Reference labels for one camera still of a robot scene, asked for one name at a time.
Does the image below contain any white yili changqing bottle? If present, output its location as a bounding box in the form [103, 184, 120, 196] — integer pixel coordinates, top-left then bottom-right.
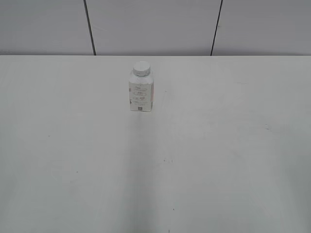
[129, 70, 154, 112]

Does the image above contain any white round bottle cap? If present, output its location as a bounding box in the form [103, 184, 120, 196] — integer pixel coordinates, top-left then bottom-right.
[133, 61, 151, 77]

